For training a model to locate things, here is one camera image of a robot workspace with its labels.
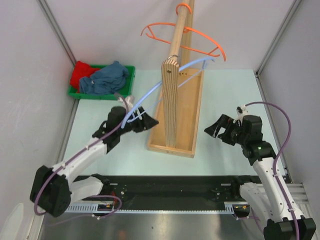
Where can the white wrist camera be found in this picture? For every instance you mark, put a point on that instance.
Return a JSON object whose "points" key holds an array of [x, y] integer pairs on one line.
{"points": [[241, 112], [126, 102]]}

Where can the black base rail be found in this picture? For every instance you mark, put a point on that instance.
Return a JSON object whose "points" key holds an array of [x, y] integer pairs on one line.
{"points": [[176, 193]]}

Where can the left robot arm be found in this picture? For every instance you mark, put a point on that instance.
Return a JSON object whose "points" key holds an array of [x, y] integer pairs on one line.
{"points": [[55, 188]]}

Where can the green plastic tray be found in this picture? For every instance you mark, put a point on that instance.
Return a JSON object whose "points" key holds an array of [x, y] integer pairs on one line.
{"points": [[125, 91]]}

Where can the red t shirt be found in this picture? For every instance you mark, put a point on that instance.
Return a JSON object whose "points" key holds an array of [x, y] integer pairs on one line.
{"points": [[81, 70]]}

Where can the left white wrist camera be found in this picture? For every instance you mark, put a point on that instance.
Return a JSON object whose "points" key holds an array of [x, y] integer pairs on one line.
{"points": [[126, 102]]}

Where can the blue t shirt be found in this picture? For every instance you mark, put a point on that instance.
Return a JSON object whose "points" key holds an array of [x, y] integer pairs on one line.
{"points": [[105, 81]]}

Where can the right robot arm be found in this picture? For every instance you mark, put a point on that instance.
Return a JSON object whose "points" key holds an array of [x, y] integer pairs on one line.
{"points": [[279, 215]]}

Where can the light blue hanger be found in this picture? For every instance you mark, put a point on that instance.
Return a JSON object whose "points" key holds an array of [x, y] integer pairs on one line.
{"points": [[181, 68]]}

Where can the wooden hanger stand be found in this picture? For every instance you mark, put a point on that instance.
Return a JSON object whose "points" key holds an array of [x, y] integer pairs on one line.
{"points": [[180, 97]]}

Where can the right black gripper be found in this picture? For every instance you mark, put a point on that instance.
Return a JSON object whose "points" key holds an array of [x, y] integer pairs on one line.
{"points": [[223, 121]]}

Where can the orange hanger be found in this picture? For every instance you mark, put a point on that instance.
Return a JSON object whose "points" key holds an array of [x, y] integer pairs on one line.
{"points": [[200, 33]]}

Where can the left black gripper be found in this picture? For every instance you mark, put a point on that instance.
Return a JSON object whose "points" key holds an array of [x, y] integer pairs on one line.
{"points": [[145, 123]]}

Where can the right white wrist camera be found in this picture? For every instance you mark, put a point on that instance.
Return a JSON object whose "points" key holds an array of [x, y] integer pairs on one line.
{"points": [[241, 112]]}

